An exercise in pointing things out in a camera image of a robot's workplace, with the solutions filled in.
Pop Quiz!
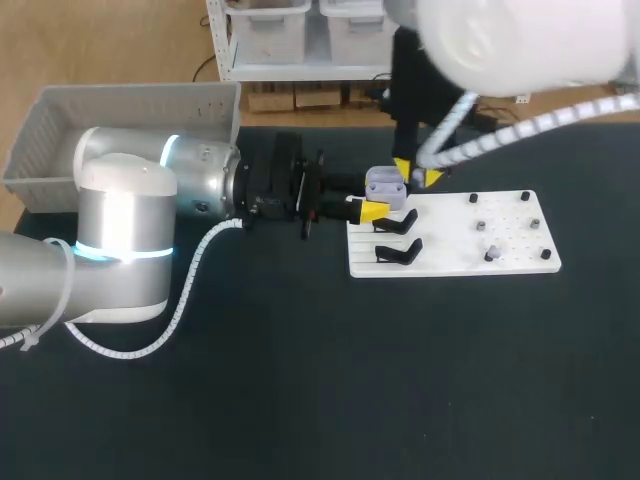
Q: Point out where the clear plastic storage bin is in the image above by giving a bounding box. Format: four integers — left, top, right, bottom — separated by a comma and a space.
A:
318, 0, 399, 67
223, 0, 312, 65

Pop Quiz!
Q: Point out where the white metal shelf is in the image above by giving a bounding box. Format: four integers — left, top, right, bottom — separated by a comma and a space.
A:
204, 0, 401, 84

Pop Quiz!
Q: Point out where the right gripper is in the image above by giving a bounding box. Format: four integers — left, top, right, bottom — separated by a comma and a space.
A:
387, 22, 482, 191

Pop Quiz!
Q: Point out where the white cable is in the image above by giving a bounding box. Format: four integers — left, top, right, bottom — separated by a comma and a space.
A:
416, 88, 640, 172
0, 216, 251, 359

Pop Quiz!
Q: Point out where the lavender earbud case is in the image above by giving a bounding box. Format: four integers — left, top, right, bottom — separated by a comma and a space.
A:
364, 165, 408, 212

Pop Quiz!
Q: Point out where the white plate with black stands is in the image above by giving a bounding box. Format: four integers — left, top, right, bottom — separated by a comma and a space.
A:
345, 189, 564, 279

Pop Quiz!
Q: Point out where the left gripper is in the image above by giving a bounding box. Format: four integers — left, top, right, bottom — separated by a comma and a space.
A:
233, 130, 392, 242

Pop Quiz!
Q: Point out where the grey slotted basket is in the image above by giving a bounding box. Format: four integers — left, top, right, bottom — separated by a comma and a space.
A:
1, 81, 243, 215

